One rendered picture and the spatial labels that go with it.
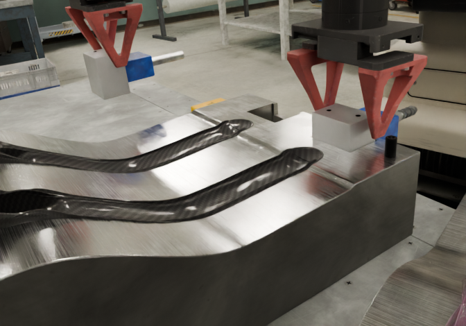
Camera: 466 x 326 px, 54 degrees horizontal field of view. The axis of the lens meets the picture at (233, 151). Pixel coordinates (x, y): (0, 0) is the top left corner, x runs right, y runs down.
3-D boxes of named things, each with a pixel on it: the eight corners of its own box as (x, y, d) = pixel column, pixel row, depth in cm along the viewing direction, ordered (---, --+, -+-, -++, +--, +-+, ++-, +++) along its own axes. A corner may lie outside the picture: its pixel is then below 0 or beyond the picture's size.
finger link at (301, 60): (336, 141, 42) (339, 39, 38) (286, 121, 47) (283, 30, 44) (384, 123, 45) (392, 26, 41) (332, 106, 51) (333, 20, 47)
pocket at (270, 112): (277, 129, 58) (276, 102, 56) (306, 141, 54) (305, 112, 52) (248, 139, 56) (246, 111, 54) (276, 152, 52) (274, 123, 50)
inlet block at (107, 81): (177, 70, 68) (171, 33, 65) (193, 75, 64) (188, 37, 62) (91, 92, 61) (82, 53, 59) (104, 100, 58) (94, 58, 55)
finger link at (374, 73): (372, 155, 39) (379, 45, 35) (313, 132, 44) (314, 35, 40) (421, 134, 42) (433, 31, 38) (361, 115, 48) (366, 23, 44)
